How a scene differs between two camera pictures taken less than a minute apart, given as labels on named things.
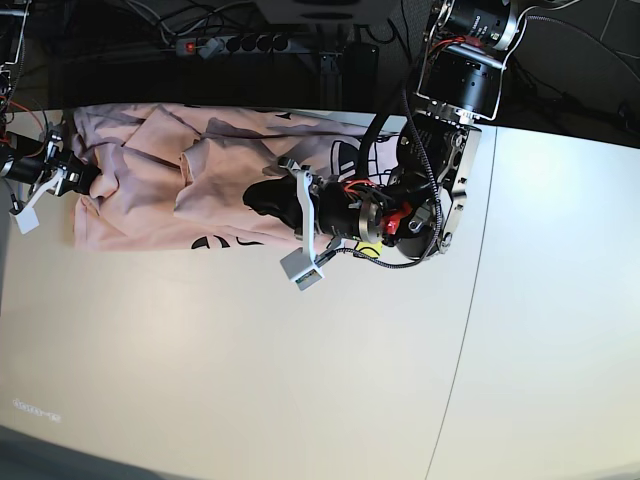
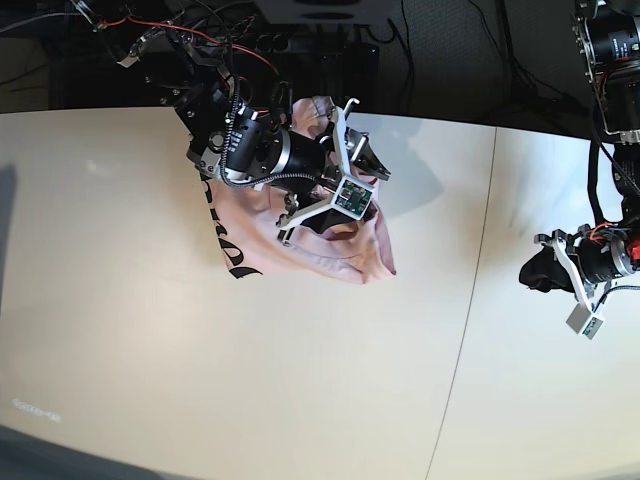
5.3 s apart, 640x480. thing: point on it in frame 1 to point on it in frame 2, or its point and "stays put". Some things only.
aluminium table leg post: (330, 79) stays put
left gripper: (24, 158) to (254, 150)
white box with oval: (329, 11) stays put
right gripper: (342, 208) to (595, 255)
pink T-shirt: (173, 177) to (332, 247)
